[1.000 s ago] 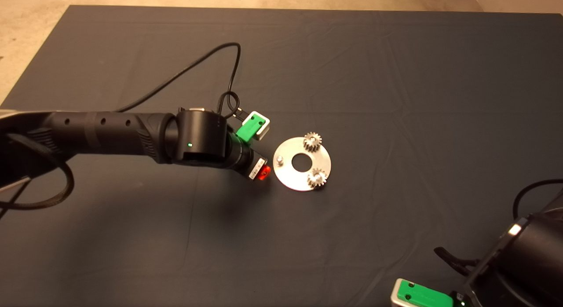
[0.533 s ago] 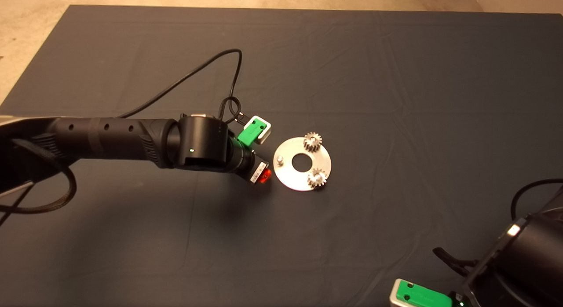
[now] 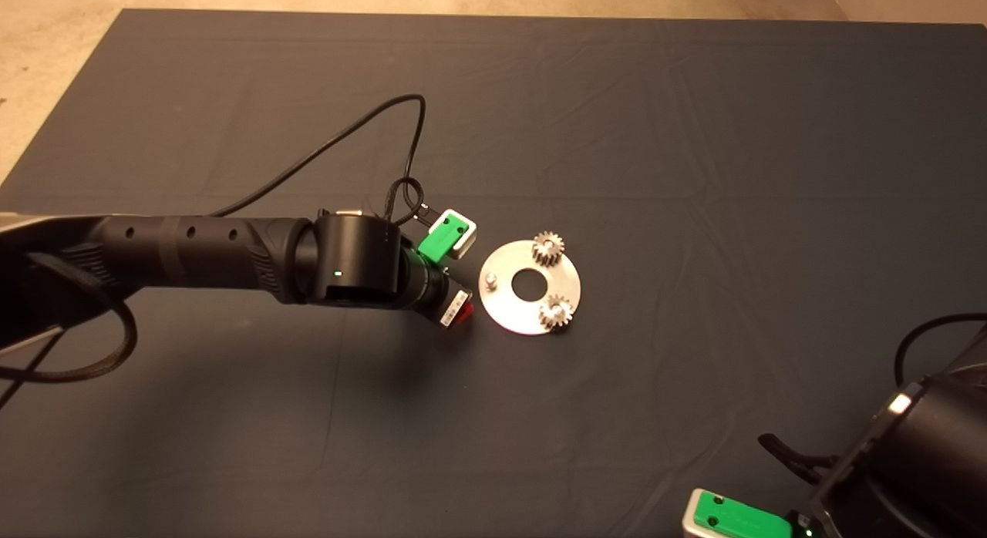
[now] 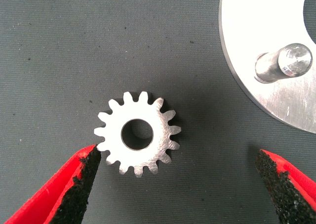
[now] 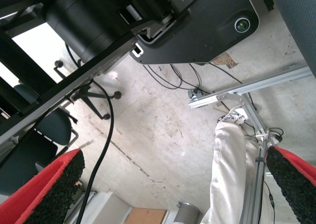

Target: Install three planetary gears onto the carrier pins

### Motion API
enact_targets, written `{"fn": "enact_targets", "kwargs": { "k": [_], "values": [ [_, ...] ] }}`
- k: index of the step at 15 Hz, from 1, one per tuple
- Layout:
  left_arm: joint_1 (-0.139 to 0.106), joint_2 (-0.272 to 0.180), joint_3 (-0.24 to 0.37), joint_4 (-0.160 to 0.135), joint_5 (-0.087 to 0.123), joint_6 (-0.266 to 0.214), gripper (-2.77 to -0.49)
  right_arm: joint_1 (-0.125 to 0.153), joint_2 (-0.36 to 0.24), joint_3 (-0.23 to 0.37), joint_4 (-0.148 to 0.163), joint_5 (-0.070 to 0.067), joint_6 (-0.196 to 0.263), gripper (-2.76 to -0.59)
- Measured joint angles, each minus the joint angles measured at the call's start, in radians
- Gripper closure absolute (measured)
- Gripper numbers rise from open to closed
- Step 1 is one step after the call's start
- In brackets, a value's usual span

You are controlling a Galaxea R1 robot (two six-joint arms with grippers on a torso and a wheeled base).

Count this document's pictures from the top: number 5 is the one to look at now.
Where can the aluminium extrusion frame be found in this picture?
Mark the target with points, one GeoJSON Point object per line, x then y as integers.
{"type": "Point", "coordinates": [259, 84]}

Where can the dark teal office chair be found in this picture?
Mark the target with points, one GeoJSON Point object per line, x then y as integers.
{"type": "Point", "coordinates": [56, 127]}

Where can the grey metal cylinder bin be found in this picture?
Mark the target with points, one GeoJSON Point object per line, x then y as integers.
{"type": "Point", "coordinates": [187, 212]}

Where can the white floor cabinet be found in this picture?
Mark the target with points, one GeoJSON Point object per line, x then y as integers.
{"type": "Point", "coordinates": [103, 209]}

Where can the black robot torso linkage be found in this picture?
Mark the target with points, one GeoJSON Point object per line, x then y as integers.
{"type": "Point", "coordinates": [81, 24]}

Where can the black frame post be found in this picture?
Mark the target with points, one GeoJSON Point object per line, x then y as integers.
{"type": "Point", "coordinates": [19, 61]}

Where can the beige trouser leg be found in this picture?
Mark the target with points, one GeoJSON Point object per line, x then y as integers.
{"type": "Point", "coordinates": [227, 172]}

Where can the dark grey table cloth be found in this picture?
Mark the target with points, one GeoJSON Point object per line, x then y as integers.
{"type": "Point", "coordinates": [296, 16]}

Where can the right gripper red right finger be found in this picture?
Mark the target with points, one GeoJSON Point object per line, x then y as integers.
{"type": "Point", "coordinates": [298, 184]}

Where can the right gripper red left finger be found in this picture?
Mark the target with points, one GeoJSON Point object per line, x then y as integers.
{"type": "Point", "coordinates": [37, 199]}

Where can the brown cardboard box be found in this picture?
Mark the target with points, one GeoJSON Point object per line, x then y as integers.
{"type": "Point", "coordinates": [145, 216]}

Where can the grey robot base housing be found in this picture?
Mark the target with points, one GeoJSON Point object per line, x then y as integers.
{"type": "Point", "coordinates": [202, 36]}

